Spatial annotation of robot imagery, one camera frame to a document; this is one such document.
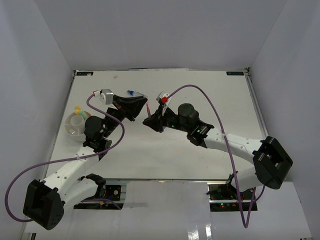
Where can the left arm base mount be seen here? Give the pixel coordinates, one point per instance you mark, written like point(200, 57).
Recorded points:
point(108, 196)

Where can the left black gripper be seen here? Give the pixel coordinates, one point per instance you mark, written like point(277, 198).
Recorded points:
point(129, 107)

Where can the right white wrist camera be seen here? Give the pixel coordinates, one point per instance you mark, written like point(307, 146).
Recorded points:
point(164, 101)

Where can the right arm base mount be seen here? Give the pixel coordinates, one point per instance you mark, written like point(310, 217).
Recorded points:
point(223, 197)

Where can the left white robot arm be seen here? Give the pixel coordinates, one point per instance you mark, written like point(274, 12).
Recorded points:
point(47, 199)

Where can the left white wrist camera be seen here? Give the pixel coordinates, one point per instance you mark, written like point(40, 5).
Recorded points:
point(105, 96)

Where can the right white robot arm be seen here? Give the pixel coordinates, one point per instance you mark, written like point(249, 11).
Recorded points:
point(270, 162)

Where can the pink red pen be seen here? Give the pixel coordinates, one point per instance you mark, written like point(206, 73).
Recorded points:
point(148, 111)

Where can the green marker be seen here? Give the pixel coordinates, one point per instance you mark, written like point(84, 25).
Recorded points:
point(83, 114)

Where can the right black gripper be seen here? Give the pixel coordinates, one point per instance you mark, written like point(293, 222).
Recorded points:
point(155, 122)

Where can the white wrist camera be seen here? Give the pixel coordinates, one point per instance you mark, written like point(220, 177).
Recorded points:
point(164, 101)
point(105, 96)

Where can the small bottle blue cap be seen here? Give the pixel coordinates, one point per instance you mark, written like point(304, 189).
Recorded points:
point(136, 94)

